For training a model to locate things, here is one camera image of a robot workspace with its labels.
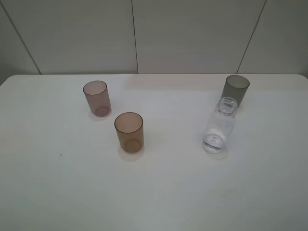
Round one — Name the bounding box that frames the clear plastic water bottle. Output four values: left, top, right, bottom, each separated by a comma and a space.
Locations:
202, 97, 238, 154

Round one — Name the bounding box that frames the pink translucent plastic cup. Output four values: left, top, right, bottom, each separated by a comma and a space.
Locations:
83, 80, 111, 117

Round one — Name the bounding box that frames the grey translucent plastic cup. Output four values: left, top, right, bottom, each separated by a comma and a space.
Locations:
221, 75, 250, 106

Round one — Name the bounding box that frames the brown translucent plastic cup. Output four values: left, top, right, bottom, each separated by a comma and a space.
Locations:
114, 112, 144, 154

